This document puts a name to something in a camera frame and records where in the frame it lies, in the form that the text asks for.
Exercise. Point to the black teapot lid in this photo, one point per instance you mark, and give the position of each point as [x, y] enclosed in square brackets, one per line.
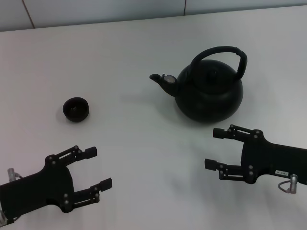
[212, 74]

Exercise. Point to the silver plug on right gripper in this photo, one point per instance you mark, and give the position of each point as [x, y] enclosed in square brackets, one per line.
[293, 183]

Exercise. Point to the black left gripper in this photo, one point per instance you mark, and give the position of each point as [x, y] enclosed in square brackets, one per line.
[48, 184]

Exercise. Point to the silver plug on left gripper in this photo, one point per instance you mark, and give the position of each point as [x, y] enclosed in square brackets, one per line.
[11, 173]

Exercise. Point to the silver plug on gripper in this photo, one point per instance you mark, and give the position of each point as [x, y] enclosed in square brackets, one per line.
[293, 183]
[11, 173]

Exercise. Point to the black round teapot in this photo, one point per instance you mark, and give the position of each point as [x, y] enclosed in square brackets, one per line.
[208, 103]

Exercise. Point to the small black teacup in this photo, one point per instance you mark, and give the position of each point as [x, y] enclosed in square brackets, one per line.
[76, 110]

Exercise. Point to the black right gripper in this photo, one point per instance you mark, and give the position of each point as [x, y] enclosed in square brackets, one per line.
[271, 158]

